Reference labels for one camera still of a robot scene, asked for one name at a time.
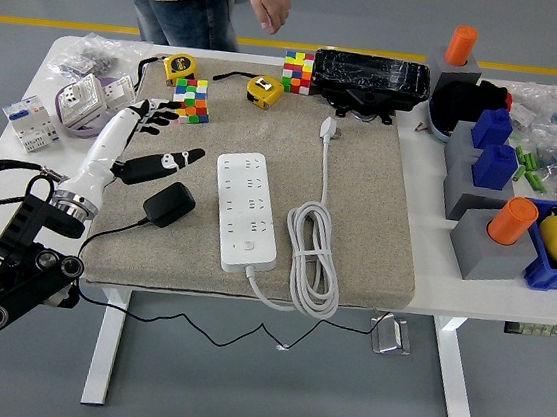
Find white wall socket panel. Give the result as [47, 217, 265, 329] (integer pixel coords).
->
[98, 72, 139, 120]
[54, 70, 109, 129]

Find blue plastic block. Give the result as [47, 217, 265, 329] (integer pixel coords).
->
[469, 140, 522, 194]
[469, 105, 516, 153]

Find black table control panel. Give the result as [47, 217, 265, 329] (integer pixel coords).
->
[503, 319, 557, 341]

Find silver metal box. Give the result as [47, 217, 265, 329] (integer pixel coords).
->
[366, 313, 416, 358]

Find clear bag grey screws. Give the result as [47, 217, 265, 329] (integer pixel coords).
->
[45, 27, 144, 88]

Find black device wrapped in film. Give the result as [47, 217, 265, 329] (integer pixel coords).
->
[306, 46, 435, 131]

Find black plug adapter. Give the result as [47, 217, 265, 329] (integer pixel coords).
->
[140, 177, 200, 233]

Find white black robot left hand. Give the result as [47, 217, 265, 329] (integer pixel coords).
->
[55, 87, 212, 213]

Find black cloth bundle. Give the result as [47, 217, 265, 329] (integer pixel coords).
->
[426, 73, 516, 140]

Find yellow tape measure silver clip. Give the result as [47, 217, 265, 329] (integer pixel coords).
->
[209, 67, 287, 112]

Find clear bag blue parts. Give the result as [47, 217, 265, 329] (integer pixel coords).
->
[528, 126, 557, 176]

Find grey block with round hole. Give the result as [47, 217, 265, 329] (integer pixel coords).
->
[421, 44, 485, 94]
[445, 205, 544, 289]

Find colourful puzzle cube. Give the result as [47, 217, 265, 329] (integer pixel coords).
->
[279, 49, 317, 96]
[170, 75, 216, 128]

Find grey stepped block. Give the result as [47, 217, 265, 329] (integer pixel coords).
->
[435, 119, 538, 229]

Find white power strip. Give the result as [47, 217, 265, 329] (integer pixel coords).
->
[205, 147, 288, 278]

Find clear bag white parts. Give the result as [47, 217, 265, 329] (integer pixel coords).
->
[506, 79, 557, 136]

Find white power cord with plug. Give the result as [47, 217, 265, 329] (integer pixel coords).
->
[240, 108, 361, 322]

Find orange cylinder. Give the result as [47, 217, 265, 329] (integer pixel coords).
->
[443, 23, 480, 69]
[485, 193, 541, 250]

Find grey-brown mat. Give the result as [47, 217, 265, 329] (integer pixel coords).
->
[82, 45, 440, 321]

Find thin black adapter cord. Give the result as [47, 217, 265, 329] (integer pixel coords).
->
[68, 209, 400, 367]

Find white circuit breaker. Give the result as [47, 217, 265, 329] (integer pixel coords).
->
[0, 91, 66, 157]

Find purple strap ring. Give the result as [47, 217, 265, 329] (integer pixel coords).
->
[50, 71, 136, 145]

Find yellow tape measure black label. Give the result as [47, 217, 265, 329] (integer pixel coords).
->
[134, 48, 200, 90]

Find pale blue round base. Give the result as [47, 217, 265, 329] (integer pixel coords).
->
[422, 97, 461, 145]

